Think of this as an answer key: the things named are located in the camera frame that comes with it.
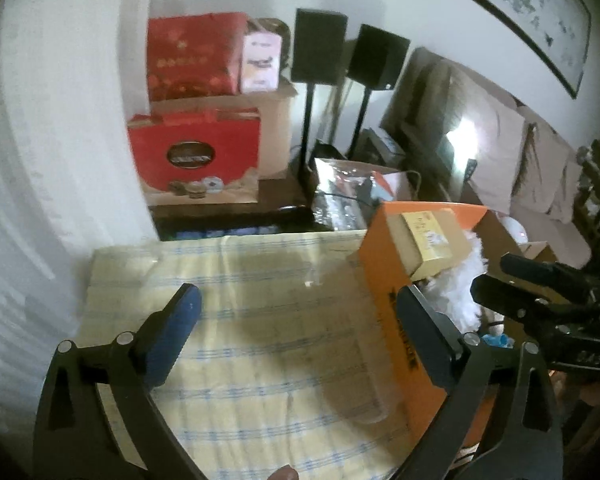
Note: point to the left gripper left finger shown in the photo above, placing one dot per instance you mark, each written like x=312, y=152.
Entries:
x=164, y=333

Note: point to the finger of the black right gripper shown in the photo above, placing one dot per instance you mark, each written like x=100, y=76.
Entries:
x=515, y=302
x=567, y=281

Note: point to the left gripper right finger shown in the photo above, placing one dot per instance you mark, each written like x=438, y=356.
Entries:
x=433, y=336

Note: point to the blue collapsible funnel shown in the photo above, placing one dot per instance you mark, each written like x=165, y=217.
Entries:
x=498, y=341

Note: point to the white fluffy duster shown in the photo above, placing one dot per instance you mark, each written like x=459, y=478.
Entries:
x=449, y=291

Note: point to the yellow tan small box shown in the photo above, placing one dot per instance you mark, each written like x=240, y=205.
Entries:
x=428, y=242

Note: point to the clear plastic sheet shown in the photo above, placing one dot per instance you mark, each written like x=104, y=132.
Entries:
x=287, y=344

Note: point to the person's left hand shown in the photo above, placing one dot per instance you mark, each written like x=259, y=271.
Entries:
x=284, y=473

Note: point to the orange cardboard box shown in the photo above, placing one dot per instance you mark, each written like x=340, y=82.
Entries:
x=384, y=277

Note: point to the yellow plaid tablecloth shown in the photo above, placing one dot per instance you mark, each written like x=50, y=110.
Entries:
x=129, y=283

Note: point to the bright led lamp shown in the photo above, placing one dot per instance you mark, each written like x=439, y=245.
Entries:
x=465, y=143

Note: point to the red collection gift bag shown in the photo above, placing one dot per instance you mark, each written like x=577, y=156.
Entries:
x=201, y=157

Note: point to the brown sofa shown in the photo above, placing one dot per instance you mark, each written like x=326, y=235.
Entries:
x=525, y=169

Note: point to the white curtain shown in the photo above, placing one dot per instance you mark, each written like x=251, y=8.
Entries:
x=67, y=182

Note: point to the large brown cardboard box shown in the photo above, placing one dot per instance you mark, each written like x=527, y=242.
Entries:
x=275, y=114

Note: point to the red gift bag top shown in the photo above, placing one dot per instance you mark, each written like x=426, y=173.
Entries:
x=190, y=56

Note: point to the framed ink painting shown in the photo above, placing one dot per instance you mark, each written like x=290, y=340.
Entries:
x=557, y=31

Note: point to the pink tissue pack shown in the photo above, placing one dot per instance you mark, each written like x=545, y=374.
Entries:
x=260, y=67

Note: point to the right black speaker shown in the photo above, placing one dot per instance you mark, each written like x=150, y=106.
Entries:
x=377, y=59

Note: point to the black speaker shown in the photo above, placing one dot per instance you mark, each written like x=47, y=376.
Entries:
x=377, y=59
x=319, y=38

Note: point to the left black speaker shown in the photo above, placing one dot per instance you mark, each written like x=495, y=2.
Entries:
x=319, y=38

